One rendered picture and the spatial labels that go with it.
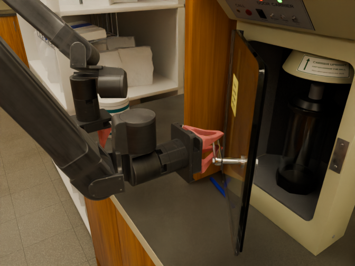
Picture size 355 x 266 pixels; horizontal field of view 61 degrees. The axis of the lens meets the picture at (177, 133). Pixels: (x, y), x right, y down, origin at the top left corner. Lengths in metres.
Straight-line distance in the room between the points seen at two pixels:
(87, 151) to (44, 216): 1.91
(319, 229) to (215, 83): 0.43
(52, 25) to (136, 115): 0.36
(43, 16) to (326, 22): 0.58
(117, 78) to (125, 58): 1.02
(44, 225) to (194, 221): 1.61
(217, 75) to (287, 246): 0.45
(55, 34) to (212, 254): 0.61
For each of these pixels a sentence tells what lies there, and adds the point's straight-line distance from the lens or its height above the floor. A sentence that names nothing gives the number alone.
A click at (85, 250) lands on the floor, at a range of 2.04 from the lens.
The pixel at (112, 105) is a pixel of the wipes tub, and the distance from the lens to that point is 1.11.
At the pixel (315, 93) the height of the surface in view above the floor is 1.27.
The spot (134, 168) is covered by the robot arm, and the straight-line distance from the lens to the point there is 0.49.
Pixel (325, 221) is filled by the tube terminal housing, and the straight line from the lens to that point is 0.72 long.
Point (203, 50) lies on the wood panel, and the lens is 0.76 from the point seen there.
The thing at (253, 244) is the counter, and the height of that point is 0.94.
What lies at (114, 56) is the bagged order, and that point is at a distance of 1.66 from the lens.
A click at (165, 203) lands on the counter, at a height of 0.94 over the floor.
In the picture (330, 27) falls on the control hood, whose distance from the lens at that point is 0.55.
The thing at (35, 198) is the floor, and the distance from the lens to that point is 2.54.
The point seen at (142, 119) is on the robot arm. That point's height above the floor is 1.30.
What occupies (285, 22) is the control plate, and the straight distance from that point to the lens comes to 0.60.
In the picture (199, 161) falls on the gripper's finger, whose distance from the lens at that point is 0.55.
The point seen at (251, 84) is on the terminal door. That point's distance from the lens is 0.49.
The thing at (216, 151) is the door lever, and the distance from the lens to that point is 0.57.
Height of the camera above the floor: 1.50
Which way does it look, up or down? 28 degrees down
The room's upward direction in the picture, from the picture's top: straight up
